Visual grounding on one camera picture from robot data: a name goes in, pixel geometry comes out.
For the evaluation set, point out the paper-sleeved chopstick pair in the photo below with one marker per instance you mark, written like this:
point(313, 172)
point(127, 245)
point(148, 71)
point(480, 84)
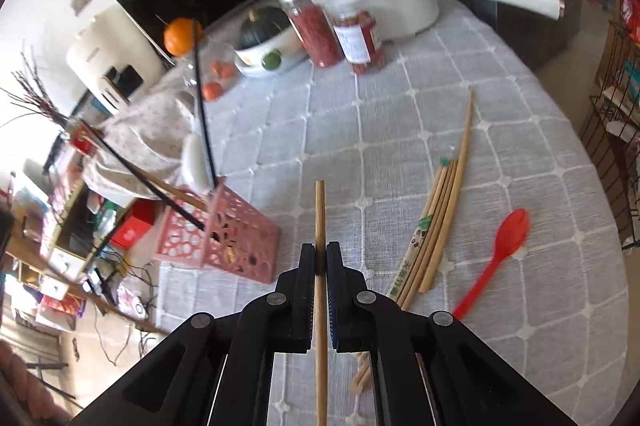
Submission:
point(417, 241)

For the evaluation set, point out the small tangerine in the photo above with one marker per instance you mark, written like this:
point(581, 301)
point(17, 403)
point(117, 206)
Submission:
point(212, 90)
point(222, 69)

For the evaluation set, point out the cream air fryer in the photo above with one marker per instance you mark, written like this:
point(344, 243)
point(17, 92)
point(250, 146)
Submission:
point(110, 55)

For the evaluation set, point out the small white device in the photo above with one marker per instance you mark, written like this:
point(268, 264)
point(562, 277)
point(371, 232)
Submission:
point(132, 306)

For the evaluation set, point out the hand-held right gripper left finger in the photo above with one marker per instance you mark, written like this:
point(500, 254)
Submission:
point(305, 301)

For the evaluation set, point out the red plastic spoon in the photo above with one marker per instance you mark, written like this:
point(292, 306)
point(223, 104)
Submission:
point(512, 231)

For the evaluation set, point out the red box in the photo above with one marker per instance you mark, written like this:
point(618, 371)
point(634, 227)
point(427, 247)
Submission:
point(137, 226)

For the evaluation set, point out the pink perforated utensil holder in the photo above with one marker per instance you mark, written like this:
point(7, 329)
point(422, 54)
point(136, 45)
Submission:
point(235, 236)

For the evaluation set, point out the white plastic spoon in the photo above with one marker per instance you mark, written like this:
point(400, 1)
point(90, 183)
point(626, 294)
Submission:
point(195, 160)

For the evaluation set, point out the tall jar of red berries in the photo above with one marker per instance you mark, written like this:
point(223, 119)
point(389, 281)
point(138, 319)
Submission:
point(312, 33)

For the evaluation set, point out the red plastic bag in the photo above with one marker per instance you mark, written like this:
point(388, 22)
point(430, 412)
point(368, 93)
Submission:
point(631, 13)

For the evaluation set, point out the plain bamboo chopstick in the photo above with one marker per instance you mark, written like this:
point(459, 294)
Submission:
point(175, 192)
point(320, 216)

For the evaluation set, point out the wooden shelf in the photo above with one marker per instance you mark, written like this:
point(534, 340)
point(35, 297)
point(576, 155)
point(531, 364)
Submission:
point(75, 291)

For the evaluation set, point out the pile of wooden chopsticks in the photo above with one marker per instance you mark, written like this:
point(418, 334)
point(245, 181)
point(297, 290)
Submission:
point(462, 155)

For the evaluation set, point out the white ceramic bowl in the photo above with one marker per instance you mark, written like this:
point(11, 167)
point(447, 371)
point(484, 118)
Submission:
point(250, 58)

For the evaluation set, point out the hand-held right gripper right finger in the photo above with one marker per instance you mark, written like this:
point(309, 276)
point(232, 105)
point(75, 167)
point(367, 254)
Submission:
point(334, 306)

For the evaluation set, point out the red label jar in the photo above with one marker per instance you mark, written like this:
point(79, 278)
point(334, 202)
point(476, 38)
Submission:
point(84, 140)

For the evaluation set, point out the dark green pumpkin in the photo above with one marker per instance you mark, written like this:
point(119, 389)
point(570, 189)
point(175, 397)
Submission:
point(265, 28)

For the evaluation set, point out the small green fruit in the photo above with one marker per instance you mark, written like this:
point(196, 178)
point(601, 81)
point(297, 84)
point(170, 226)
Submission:
point(272, 60)

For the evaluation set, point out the black chopstick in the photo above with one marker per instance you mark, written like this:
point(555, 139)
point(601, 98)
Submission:
point(202, 105)
point(130, 168)

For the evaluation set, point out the white red-flowered tablecloth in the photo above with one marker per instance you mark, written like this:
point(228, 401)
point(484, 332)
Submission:
point(145, 135)

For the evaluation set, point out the bare dry branches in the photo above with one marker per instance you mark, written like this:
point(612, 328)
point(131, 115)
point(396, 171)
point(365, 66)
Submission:
point(35, 95)

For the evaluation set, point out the large orange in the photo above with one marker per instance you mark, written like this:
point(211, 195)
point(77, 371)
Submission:
point(182, 36)

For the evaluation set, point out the labelled jar of red berries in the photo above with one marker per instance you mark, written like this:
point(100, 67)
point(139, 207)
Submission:
point(357, 40)

